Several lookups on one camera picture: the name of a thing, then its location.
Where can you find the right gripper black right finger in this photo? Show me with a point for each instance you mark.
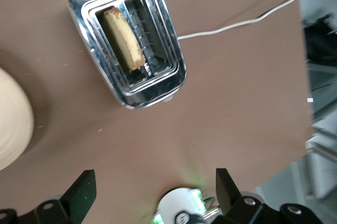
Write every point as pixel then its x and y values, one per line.
pixel 229 195

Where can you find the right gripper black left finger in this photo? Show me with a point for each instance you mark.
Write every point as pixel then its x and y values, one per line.
pixel 77 197

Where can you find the round light wooden plate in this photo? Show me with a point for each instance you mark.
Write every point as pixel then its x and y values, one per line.
pixel 13 118

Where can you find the slice of brown bread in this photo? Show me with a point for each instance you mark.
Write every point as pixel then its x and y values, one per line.
pixel 122 38

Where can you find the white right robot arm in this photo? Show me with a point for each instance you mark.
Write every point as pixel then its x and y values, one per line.
pixel 179 205

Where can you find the chrome and cream toaster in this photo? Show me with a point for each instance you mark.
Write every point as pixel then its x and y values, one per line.
pixel 158 87

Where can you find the small white paper scrap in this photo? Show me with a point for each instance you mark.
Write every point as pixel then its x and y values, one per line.
pixel 310 100

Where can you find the aluminium frame profile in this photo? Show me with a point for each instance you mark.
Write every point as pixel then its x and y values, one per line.
pixel 325 150

